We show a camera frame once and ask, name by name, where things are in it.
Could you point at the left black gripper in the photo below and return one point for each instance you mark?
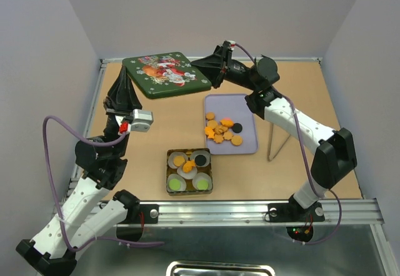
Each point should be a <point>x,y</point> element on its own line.
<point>124,96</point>

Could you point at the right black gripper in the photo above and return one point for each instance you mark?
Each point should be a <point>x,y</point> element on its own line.
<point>213,64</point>

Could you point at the gold tin lid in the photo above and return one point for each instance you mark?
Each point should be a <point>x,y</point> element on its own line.
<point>165,75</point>

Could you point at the round dotted biscuit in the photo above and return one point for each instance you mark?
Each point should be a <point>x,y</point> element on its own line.
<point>236,140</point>
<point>179,160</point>

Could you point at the orange fish cookie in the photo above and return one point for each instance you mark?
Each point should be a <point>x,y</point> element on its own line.
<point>209,132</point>
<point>226,122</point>
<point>188,166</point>

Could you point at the black sandwich cookie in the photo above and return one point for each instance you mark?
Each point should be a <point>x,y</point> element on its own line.
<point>200,160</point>
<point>237,128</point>

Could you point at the green christmas cookie tin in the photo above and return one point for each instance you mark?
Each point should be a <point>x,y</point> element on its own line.
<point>190,190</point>

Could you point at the green sandwich cookie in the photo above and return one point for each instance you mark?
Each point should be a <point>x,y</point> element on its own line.
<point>202,184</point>
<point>174,184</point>

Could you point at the steel kitchen tongs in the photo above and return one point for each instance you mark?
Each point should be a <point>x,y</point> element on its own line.
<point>276,141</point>

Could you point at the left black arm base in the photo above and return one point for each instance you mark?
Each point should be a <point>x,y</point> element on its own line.
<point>133,226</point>

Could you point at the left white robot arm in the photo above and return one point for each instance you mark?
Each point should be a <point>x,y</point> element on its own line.
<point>56,248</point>

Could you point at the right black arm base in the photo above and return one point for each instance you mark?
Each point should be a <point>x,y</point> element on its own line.
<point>299,221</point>

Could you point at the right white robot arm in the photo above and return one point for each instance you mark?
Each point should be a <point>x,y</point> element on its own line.
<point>333,150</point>

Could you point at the lilac plastic tray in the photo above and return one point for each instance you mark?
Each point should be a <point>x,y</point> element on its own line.
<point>232,106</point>

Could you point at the plain round tan cookie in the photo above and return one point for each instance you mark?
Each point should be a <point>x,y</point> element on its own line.
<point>210,116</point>

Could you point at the white paper cupcake liner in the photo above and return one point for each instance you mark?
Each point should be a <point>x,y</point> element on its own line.
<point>176,176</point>
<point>171,157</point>
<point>203,152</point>
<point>188,175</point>
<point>202,175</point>

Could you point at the orange swirl meringue cookie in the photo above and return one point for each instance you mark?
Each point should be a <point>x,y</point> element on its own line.
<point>219,130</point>

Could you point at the tan maple leaf cookie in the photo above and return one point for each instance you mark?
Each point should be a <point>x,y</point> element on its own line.
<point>228,135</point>

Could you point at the steel tray front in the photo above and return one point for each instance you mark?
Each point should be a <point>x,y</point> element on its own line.
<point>209,268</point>

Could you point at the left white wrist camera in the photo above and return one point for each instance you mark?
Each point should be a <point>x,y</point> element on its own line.
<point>136,121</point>

